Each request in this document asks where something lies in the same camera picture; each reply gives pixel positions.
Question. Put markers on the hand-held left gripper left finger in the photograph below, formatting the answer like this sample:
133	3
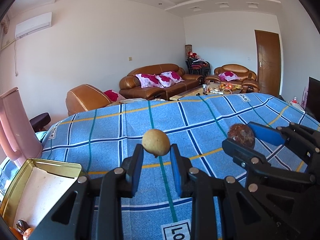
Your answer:
136	170

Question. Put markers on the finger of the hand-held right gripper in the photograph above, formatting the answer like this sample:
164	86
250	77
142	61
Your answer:
240	152
267	132

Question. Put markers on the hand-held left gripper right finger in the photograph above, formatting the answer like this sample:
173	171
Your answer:
176	170

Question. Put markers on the dark reddish round fruit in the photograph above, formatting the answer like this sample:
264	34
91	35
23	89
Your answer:
241	135

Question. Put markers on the yellow longan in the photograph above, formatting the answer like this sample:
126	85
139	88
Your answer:
156	142

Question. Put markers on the gold metal tin box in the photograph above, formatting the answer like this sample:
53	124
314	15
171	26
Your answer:
37	192

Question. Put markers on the orange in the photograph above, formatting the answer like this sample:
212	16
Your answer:
28	234

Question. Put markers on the dark brown cracked fruit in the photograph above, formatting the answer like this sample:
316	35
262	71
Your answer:
21	225

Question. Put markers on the blue plaid tablecloth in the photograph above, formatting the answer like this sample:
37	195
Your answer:
105	130

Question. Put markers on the black television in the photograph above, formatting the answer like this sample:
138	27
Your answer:
313	97

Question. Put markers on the pink floral pillow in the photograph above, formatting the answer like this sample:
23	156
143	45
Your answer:
148	80
170	78
113	95
228	76

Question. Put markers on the brown wooden door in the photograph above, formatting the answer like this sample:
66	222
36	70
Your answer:
268	62

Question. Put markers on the brown leather armchair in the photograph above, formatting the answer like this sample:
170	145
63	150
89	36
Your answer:
237	68
85	97

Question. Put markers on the wooden coffee table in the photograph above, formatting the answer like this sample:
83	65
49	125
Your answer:
190	92

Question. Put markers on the brown leather sofa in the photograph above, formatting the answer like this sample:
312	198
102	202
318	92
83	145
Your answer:
130	82

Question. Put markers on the stacked dark chairs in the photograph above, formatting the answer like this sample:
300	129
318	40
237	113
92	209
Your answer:
198	67

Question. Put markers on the dark stool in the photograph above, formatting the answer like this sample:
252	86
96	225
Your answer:
40	120

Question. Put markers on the tall patterned floor vase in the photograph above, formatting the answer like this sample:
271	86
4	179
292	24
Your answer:
188	51

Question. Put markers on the pink electric kettle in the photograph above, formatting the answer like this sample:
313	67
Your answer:
15	130

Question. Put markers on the white air conditioner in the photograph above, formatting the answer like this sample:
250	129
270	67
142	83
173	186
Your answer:
33	25

